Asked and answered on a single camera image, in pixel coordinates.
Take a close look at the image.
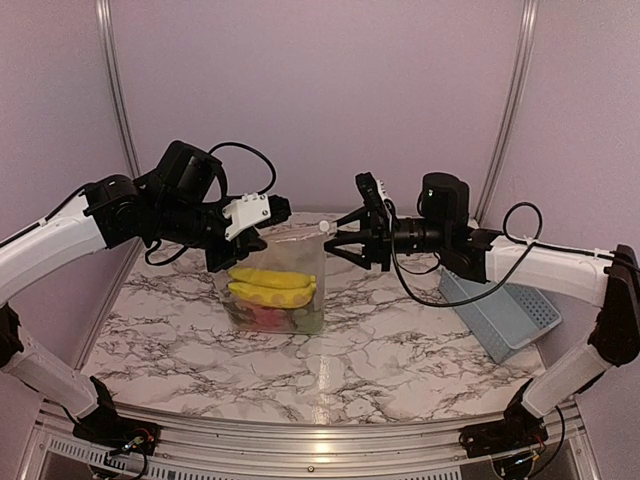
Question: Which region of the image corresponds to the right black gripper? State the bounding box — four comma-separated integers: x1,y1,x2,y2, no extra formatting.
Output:
324,205,450,272

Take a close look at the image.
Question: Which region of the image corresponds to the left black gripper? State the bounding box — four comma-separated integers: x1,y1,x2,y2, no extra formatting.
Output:
153,193,267,273

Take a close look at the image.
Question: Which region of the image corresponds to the yellow fake banana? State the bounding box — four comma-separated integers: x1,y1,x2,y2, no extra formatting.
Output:
227,267,316,309

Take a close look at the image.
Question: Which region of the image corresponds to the clear zip top bag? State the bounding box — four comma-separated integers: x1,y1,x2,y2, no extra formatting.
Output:
214,220,331,335

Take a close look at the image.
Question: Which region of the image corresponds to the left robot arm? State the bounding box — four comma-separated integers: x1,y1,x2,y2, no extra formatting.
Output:
1,140,278,445

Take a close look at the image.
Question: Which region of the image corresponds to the pink fake dragon fruit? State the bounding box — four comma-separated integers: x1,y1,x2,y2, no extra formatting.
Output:
252,308,291,330

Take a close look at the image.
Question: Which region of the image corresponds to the dark green fake vegetable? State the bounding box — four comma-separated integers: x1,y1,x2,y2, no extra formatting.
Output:
293,308,324,334

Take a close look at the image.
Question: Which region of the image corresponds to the light blue perforated basket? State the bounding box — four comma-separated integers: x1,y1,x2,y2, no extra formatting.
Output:
454,283,562,364

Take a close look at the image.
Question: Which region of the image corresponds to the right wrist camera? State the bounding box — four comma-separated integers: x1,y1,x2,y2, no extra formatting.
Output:
355,172,391,216

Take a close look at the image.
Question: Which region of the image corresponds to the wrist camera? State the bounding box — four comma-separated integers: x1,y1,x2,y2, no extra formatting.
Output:
355,172,391,216
222,193,292,241

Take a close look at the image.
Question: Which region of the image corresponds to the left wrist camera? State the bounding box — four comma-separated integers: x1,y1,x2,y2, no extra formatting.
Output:
222,193,292,241

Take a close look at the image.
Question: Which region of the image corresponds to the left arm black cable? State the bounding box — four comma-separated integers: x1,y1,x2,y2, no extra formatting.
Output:
144,142,277,266

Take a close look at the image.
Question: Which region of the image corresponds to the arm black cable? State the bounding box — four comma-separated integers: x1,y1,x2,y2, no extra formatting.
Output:
144,142,277,266
389,201,544,307

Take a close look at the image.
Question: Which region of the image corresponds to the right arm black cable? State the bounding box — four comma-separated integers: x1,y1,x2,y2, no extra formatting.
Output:
389,201,544,307

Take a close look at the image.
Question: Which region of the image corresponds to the front aluminium rail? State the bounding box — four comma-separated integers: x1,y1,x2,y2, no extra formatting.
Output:
13,401,604,479

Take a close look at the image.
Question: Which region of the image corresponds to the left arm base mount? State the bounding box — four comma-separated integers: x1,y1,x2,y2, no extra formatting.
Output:
73,417,160,456

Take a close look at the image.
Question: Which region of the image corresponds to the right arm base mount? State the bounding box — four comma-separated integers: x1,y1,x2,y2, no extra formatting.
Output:
459,419,548,458

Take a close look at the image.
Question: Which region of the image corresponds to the left aluminium frame post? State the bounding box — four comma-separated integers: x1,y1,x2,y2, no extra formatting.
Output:
95,0,141,177

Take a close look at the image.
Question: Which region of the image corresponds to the aluminium frame post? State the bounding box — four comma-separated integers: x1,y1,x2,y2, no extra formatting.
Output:
473,0,540,224
95,0,141,177

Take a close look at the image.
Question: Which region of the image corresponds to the right aluminium frame post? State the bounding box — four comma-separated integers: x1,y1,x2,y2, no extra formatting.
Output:
473,0,540,224

